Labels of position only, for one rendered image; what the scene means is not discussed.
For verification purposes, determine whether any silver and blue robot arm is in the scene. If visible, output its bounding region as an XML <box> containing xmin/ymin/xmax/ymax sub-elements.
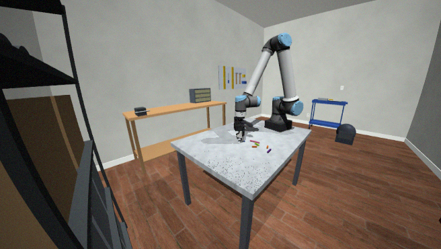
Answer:
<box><xmin>235</xmin><ymin>33</ymin><xmax>303</xmax><ymax>123</ymax></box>

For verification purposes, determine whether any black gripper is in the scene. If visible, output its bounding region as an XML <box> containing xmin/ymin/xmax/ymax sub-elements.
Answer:
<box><xmin>234</xmin><ymin>116</ymin><xmax>245</xmax><ymax>142</ymax></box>

